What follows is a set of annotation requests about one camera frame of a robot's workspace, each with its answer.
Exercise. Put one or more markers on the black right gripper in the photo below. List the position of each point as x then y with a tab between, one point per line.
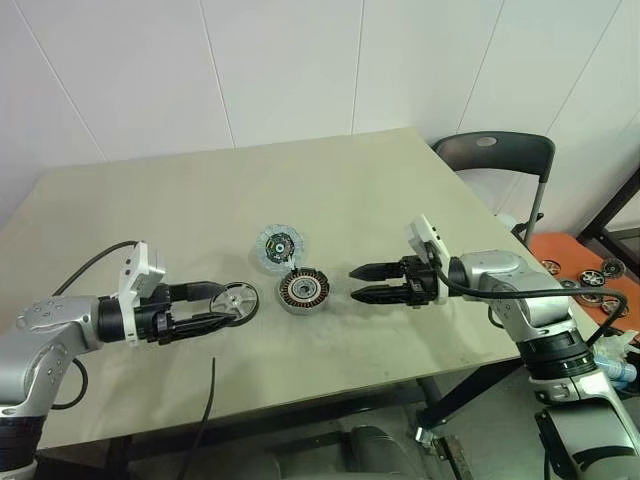
420	285

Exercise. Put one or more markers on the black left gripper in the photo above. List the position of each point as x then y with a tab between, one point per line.
155	315

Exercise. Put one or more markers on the motor housing with copper windings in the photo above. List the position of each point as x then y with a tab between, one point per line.
302	288

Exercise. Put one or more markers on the round lid with circuit board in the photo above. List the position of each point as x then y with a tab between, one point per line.
279	247

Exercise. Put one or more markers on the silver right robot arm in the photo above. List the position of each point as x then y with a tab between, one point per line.
500	270

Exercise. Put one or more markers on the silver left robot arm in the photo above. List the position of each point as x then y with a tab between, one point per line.
50	320

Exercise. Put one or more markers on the metal caster wheel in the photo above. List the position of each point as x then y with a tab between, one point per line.
425	436

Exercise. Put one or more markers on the dark grey rounded shape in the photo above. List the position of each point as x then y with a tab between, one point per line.
375	450

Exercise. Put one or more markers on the small black wheel part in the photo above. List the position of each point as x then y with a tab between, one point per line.
614	305
592	276
567	285
590	298
551	265
612	268

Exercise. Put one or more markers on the black folding chair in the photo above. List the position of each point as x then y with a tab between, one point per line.
500	150

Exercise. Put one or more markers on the orange surface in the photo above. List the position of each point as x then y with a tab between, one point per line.
575	250

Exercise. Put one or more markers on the plastic bottle with blue label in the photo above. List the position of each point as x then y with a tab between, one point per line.
622	372

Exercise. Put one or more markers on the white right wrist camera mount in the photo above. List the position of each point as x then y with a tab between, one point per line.
425	235

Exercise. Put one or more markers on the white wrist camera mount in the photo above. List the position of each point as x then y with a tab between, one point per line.
137	270
425	235

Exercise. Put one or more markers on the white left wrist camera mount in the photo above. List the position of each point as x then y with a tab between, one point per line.
137	270

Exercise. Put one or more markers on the black table frame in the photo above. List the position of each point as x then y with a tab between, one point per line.
470	387

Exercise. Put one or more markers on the dark metal frame rack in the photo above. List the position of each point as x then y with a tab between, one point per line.
600	220

